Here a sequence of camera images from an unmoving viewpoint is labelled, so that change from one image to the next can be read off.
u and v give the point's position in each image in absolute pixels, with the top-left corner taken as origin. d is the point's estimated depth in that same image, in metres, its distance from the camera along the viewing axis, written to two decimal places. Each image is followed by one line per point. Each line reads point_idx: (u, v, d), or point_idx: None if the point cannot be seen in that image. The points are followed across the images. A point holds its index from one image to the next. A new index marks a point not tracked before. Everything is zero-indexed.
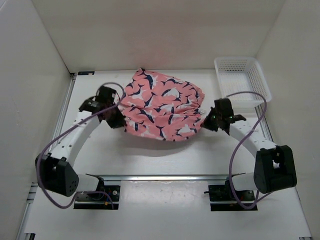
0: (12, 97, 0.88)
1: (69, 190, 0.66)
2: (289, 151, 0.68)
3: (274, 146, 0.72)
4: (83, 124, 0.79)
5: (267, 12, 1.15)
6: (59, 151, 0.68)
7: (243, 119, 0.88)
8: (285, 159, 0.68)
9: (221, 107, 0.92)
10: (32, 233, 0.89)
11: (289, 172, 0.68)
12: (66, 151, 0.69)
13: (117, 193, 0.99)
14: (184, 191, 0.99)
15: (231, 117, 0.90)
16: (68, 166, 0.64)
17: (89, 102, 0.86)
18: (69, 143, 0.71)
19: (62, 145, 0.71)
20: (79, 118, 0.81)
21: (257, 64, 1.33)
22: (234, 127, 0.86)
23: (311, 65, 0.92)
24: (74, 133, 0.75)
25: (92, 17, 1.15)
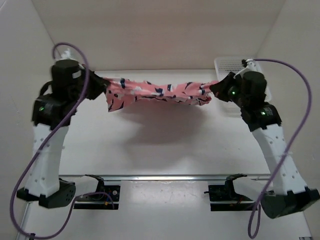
0: (11, 96, 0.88)
1: (66, 198, 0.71)
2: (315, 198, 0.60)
3: (303, 189, 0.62)
4: (46, 146, 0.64)
5: (267, 12, 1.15)
6: (34, 189, 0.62)
7: (278, 122, 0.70)
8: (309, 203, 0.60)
9: (252, 90, 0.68)
10: (32, 232, 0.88)
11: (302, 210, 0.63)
12: (41, 186, 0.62)
13: (117, 193, 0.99)
14: (183, 191, 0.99)
15: (263, 113, 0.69)
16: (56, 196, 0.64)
17: (42, 107, 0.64)
18: (42, 176, 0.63)
19: (34, 178, 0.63)
20: (39, 137, 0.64)
21: (258, 64, 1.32)
22: (264, 136, 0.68)
23: (310, 64, 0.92)
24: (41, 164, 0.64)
25: (92, 18, 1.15)
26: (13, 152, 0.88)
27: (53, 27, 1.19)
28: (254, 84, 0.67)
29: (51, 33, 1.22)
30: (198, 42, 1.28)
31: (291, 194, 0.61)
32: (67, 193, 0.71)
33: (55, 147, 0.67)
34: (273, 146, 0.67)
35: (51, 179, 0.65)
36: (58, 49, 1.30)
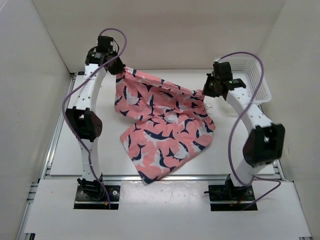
0: (12, 97, 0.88)
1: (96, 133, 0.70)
2: (281, 131, 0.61)
3: (269, 123, 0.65)
4: (94, 75, 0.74)
5: (268, 12, 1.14)
6: (80, 103, 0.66)
7: (244, 85, 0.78)
8: (278, 138, 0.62)
9: (221, 70, 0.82)
10: (32, 233, 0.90)
11: (277, 147, 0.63)
12: (87, 102, 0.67)
13: (117, 193, 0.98)
14: (184, 191, 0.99)
15: (230, 82, 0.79)
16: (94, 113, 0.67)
17: (93, 54, 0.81)
18: (88, 95, 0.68)
19: (82, 97, 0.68)
20: (88, 71, 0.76)
21: (257, 63, 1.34)
22: (232, 96, 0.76)
23: (310, 65, 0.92)
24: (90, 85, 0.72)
25: (92, 17, 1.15)
26: (14, 153, 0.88)
27: (53, 28, 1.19)
28: (216, 65, 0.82)
29: (51, 33, 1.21)
30: (198, 42, 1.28)
31: (259, 126, 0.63)
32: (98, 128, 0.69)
33: (99, 82, 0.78)
34: (241, 100, 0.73)
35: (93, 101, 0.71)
36: (58, 49, 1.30)
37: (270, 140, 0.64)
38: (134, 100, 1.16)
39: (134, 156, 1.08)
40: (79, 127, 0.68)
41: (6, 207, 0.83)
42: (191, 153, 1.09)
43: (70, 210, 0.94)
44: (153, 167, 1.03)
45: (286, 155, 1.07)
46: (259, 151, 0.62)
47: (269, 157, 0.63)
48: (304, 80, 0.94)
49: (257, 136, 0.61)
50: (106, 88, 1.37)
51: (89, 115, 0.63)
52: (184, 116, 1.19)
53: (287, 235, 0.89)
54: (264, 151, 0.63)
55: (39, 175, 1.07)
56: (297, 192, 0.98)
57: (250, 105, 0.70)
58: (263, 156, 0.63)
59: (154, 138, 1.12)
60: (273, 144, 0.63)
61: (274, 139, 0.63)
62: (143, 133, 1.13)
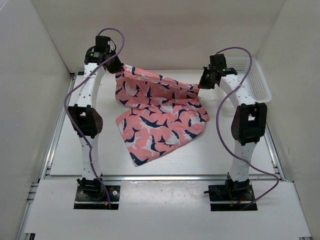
0: (12, 97, 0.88)
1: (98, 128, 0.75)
2: (264, 109, 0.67)
3: (253, 103, 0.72)
4: (93, 74, 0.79)
5: (268, 12, 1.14)
6: (81, 100, 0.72)
7: (235, 73, 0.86)
8: (260, 115, 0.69)
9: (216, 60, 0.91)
10: (32, 233, 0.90)
11: (261, 124, 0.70)
12: (89, 100, 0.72)
13: (117, 193, 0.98)
14: (184, 191, 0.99)
15: (223, 70, 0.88)
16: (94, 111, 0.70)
17: (92, 54, 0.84)
18: (89, 93, 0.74)
19: (83, 95, 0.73)
20: (88, 70, 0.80)
21: (257, 63, 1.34)
22: (225, 81, 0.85)
23: (310, 65, 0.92)
24: (91, 84, 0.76)
25: (93, 17, 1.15)
26: (14, 153, 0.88)
27: (53, 28, 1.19)
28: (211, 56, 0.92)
29: (51, 33, 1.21)
30: (198, 42, 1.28)
31: (243, 104, 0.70)
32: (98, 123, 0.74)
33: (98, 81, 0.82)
34: (232, 84, 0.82)
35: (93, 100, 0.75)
36: (58, 49, 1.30)
37: (255, 117, 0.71)
38: (133, 91, 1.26)
39: (127, 139, 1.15)
40: (81, 125, 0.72)
41: (6, 206, 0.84)
42: (182, 141, 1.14)
43: (70, 210, 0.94)
44: (145, 150, 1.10)
45: (285, 155, 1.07)
46: (244, 128, 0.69)
47: (254, 134, 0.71)
48: (304, 80, 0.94)
49: (242, 113, 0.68)
50: (106, 88, 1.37)
51: (90, 113, 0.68)
52: (178, 107, 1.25)
53: (287, 235, 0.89)
54: (248, 127, 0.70)
55: (39, 175, 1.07)
56: (297, 192, 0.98)
57: (238, 87, 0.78)
58: (248, 132, 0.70)
59: (148, 125, 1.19)
60: (257, 121, 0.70)
61: (258, 117, 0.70)
62: (138, 119, 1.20)
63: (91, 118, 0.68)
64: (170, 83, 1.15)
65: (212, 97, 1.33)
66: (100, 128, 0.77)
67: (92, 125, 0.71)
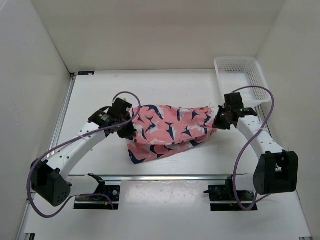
0: (12, 97, 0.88)
1: (56, 200, 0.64)
2: (293, 159, 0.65)
3: (280, 151, 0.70)
4: (88, 136, 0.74)
5: (268, 12, 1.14)
6: (55, 160, 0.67)
7: (254, 114, 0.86)
8: (290, 166, 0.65)
9: (231, 100, 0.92)
10: (32, 233, 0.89)
11: (290, 177, 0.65)
12: (62, 162, 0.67)
13: (117, 193, 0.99)
14: (184, 191, 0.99)
15: (241, 110, 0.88)
16: (60, 179, 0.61)
17: (101, 115, 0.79)
18: (68, 154, 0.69)
19: (61, 154, 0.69)
20: (86, 129, 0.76)
21: (257, 63, 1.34)
22: (243, 123, 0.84)
23: (310, 65, 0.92)
24: (76, 146, 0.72)
25: (92, 17, 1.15)
26: (14, 154, 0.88)
27: (53, 28, 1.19)
28: (227, 95, 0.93)
29: (52, 33, 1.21)
30: (199, 42, 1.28)
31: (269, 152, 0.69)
32: (60, 194, 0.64)
33: (89, 145, 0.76)
34: (251, 127, 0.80)
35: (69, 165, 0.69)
36: (58, 49, 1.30)
37: (283, 169, 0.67)
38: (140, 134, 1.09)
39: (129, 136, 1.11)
40: (39, 187, 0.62)
41: (6, 207, 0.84)
42: (183, 146, 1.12)
43: (70, 210, 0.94)
44: (144, 150, 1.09)
45: None
46: (271, 182, 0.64)
47: (282, 189, 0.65)
48: (305, 81, 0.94)
49: (268, 163, 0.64)
50: (106, 88, 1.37)
51: (53, 178, 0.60)
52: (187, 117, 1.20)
53: (287, 234, 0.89)
54: (276, 181, 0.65)
55: None
56: (297, 192, 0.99)
57: (260, 131, 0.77)
58: (276, 185, 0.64)
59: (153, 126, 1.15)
60: (286, 173, 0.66)
61: (286, 168, 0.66)
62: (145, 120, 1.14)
63: (52, 184, 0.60)
64: (183, 138, 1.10)
65: (212, 97, 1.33)
66: (61, 200, 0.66)
67: (50, 194, 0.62)
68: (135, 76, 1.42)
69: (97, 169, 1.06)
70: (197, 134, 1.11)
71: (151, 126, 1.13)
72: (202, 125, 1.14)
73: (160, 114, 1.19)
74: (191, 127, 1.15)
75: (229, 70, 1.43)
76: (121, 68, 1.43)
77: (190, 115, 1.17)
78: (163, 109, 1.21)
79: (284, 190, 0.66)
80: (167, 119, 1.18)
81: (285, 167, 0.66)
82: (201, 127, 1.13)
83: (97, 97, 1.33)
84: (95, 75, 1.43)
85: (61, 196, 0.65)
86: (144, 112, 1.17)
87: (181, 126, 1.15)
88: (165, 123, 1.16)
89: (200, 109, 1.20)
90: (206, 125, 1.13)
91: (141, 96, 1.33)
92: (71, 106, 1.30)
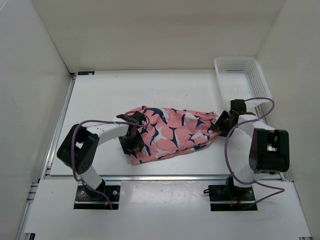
0: (12, 97, 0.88)
1: (81, 168, 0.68)
2: (285, 136, 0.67)
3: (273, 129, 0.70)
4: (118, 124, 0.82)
5: (268, 12, 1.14)
6: (93, 129, 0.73)
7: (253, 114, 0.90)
8: (281, 143, 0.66)
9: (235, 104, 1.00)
10: (32, 233, 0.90)
11: (283, 154, 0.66)
12: (99, 131, 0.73)
13: (117, 193, 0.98)
14: (184, 191, 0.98)
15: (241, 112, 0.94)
16: (95, 144, 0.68)
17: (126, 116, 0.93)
18: (103, 129, 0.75)
19: (97, 127, 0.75)
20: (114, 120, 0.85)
21: (257, 63, 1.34)
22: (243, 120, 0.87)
23: (311, 65, 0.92)
24: (109, 125, 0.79)
25: (92, 17, 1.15)
26: (14, 154, 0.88)
27: (53, 28, 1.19)
28: (232, 100, 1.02)
29: (51, 33, 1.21)
30: (199, 42, 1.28)
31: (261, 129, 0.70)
32: (86, 162, 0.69)
33: (115, 133, 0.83)
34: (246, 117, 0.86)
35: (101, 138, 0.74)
36: (58, 50, 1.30)
37: (276, 148, 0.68)
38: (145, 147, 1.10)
39: None
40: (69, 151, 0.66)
41: (6, 207, 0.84)
42: (185, 149, 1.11)
43: (70, 210, 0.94)
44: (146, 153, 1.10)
45: None
46: (263, 155, 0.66)
47: (276, 166, 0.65)
48: (305, 81, 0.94)
49: (259, 136, 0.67)
50: (106, 88, 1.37)
51: (91, 139, 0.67)
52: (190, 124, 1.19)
53: (286, 235, 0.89)
54: (269, 156, 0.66)
55: (39, 175, 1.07)
56: (297, 192, 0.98)
57: (255, 120, 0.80)
58: (268, 161, 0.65)
59: (158, 130, 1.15)
60: (279, 150, 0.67)
61: (279, 145, 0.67)
62: (150, 126, 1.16)
63: (88, 145, 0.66)
64: (187, 145, 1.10)
65: (212, 97, 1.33)
66: (83, 170, 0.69)
67: (81, 156, 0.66)
68: (135, 76, 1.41)
69: (98, 169, 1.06)
70: (200, 141, 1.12)
71: (154, 134, 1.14)
72: (205, 132, 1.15)
73: (164, 118, 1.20)
74: (195, 133, 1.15)
75: (229, 70, 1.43)
76: (121, 68, 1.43)
77: (194, 122, 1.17)
78: (168, 112, 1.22)
79: (277, 169, 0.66)
80: (171, 123, 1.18)
81: (278, 145, 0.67)
82: (203, 134, 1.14)
83: (96, 97, 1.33)
84: (95, 75, 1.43)
85: (85, 165, 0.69)
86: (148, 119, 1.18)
87: (185, 133, 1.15)
88: (169, 128, 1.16)
89: (205, 115, 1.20)
90: (209, 132, 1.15)
91: (141, 96, 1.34)
92: (71, 106, 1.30)
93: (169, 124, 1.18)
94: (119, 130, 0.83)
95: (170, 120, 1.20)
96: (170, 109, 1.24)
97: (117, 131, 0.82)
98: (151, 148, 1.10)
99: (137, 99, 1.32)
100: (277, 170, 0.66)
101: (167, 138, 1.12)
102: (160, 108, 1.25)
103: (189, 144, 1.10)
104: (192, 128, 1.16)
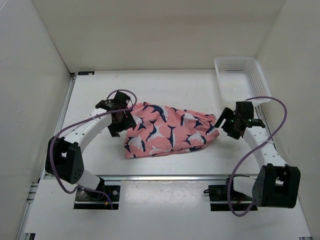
0: (12, 97, 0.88)
1: (73, 177, 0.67)
2: (295, 175, 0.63)
3: (283, 164, 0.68)
4: (98, 118, 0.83)
5: (268, 12, 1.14)
6: (71, 136, 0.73)
7: (263, 125, 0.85)
8: (291, 182, 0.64)
9: (242, 108, 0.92)
10: (32, 233, 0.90)
11: (290, 193, 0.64)
12: (78, 137, 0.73)
13: (117, 193, 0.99)
14: (184, 191, 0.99)
15: (249, 120, 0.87)
16: (78, 152, 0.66)
17: (106, 103, 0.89)
18: (82, 132, 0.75)
19: (76, 132, 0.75)
20: (94, 114, 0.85)
21: (257, 63, 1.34)
22: (250, 133, 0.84)
23: (310, 65, 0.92)
24: (88, 124, 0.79)
25: (92, 17, 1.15)
26: (14, 154, 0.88)
27: (53, 28, 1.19)
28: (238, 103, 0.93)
29: (51, 33, 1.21)
30: (198, 42, 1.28)
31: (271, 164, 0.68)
32: (76, 171, 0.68)
33: (99, 126, 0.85)
34: (257, 137, 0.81)
35: (84, 143, 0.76)
36: (58, 50, 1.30)
37: (284, 183, 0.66)
38: (140, 142, 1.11)
39: (129, 139, 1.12)
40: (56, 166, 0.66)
41: (6, 207, 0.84)
42: (180, 149, 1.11)
43: (70, 210, 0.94)
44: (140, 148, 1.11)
45: (285, 155, 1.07)
46: (269, 195, 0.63)
47: (280, 203, 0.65)
48: (305, 81, 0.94)
49: (269, 177, 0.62)
50: (105, 88, 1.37)
51: (72, 151, 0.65)
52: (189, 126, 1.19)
53: (287, 235, 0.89)
54: (274, 196, 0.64)
55: (39, 175, 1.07)
56: None
57: (265, 143, 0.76)
58: (273, 201, 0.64)
59: (156, 127, 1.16)
60: (287, 188, 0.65)
61: (287, 183, 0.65)
62: (148, 122, 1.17)
63: (71, 157, 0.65)
64: (182, 145, 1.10)
65: (212, 97, 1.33)
66: (76, 178, 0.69)
67: (68, 168, 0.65)
68: (135, 76, 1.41)
69: (98, 169, 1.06)
70: (196, 144, 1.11)
71: (152, 131, 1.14)
72: (202, 135, 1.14)
73: (164, 117, 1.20)
74: (193, 135, 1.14)
75: (229, 70, 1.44)
76: (121, 68, 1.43)
77: (193, 123, 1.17)
78: (168, 110, 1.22)
79: (282, 205, 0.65)
80: (170, 122, 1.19)
81: (287, 182, 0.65)
82: (200, 137, 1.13)
83: (96, 97, 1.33)
84: (95, 75, 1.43)
85: (76, 174, 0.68)
86: (148, 116, 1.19)
87: (182, 133, 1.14)
88: (168, 126, 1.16)
89: (205, 118, 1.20)
90: (206, 135, 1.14)
91: (141, 96, 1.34)
92: (71, 106, 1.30)
93: (169, 122, 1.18)
94: (102, 122, 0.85)
95: (169, 118, 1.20)
96: (170, 108, 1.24)
97: (99, 124, 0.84)
98: (147, 144, 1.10)
99: (137, 99, 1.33)
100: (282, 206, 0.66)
101: (163, 136, 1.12)
102: (161, 106, 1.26)
103: (184, 144, 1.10)
104: (190, 129, 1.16)
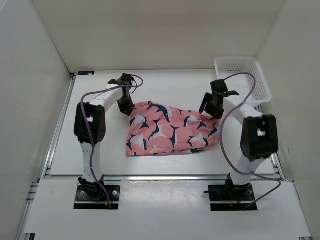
0: (12, 97, 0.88)
1: (99, 136, 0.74)
2: (273, 121, 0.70)
3: (261, 115, 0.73)
4: (114, 89, 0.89)
5: (268, 12, 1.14)
6: (95, 101, 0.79)
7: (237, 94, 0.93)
8: (270, 128, 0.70)
9: (216, 86, 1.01)
10: (32, 233, 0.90)
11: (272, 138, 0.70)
12: (101, 102, 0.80)
13: (117, 193, 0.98)
14: (184, 191, 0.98)
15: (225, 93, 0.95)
16: (103, 113, 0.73)
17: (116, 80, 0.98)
18: (103, 99, 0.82)
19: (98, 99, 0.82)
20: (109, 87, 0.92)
21: (257, 63, 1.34)
22: (228, 102, 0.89)
23: (310, 65, 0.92)
24: (107, 94, 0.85)
25: (92, 17, 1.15)
26: (14, 153, 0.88)
27: (53, 28, 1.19)
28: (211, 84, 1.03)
29: (52, 33, 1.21)
30: (198, 42, 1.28)
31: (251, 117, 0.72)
32: (101, 130, 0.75)
33: (114, 97, 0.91)
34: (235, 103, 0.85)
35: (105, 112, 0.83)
36: (58, 50, 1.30)
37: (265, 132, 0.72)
38: (142, 140, 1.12)
39: (132, 137, 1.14)
40: (82, 125, 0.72)
41: (7, 206, 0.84)
42: (181, 150, 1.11)
43: (70, 210, 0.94)
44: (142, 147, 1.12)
45: (285, 154, 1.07)
46: (254, 144, 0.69)
47: (266, 151, 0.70)
48: (305, 81, 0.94)
49: (250, 126, 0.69)
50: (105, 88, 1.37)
51: (99, 111, 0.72)
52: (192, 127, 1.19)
53: (286, 235, 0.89)
54: (260, 144, 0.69)
55: (39, 175, 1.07)
56: (297, 192, 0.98)
57: (242, 104, 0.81)
58: (258, 149, 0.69)
59: (159, 126, 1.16)
60: (267, 135, 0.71)
61: (267, 130, 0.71)
62: (151, 121, 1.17)
63: (98, 116, 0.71)
64: (184, 147, 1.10)
65: None
66: (101, 137, 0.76)
67: (95, 126, 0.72)
68: (135, 76, 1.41)
69: None
70: (198, 146, 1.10)
71: (155, 131, 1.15)
72: (205, 137, 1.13)
73: (168, 117, 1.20)
74: (195, 137, 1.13)
75: (229, 70, 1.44)
76: (121, 68, 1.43)
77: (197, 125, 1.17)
78: (172, 111, 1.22)
79: (268, 152, 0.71)
80: (173, 123, 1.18)
81: (267, 130, 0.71)
82: (203, 139, 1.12)
83: None
84: (95, 75, 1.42)
85: (101, 133, 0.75)
86: (151, 115, 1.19)
87: (185, 134, 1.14)
88: (171, 127, 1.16)
89: (209, 120, 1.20)
90: (209, 137, 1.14)
91: (141, 96, 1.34)
92: (71, 105, 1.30)
93: (172, 121, 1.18)
94: (116, 94, 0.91)
95: (173, 117, 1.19)
96: (175, 108, 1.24)
97: (113, 96, 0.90)
98: (148, 143, 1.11)
99: (137, 99, 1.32)
100: (268, 153, 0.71)
101: (165, 136, 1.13)
102: (165, 106, 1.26)
103: (186, 146, 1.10)
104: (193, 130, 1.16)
